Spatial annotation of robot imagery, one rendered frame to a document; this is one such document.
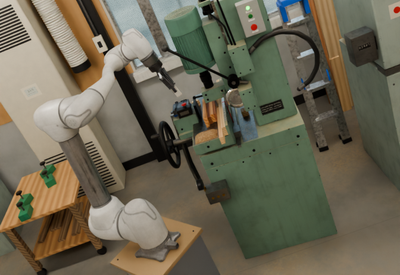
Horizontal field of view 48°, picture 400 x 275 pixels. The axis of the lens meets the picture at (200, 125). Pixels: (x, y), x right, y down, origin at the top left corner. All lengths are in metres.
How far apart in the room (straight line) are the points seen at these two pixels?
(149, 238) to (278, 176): 0.80
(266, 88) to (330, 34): 1.42
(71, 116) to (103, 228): 0.62
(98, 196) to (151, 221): 0.28
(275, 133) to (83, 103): 1.00
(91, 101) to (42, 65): 1.68
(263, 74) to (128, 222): 0.99
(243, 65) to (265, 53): 0.15
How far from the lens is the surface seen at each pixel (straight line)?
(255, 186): 2.55
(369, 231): 2.86
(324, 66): 3.31
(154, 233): 2.16
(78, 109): 1.93
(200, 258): 2.32
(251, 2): 2.14
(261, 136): 2.38
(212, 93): 2.43
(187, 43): 2.28
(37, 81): 3.67
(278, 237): 2.81
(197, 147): 2.33
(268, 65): 2.32
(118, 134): 4.11
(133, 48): 2.35
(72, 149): 2.11
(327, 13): 3.65
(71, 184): 3.42
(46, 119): 2.06
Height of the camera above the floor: 2.05
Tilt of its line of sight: 27 degrees down
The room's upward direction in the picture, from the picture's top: 23 degrees counter-clockwise
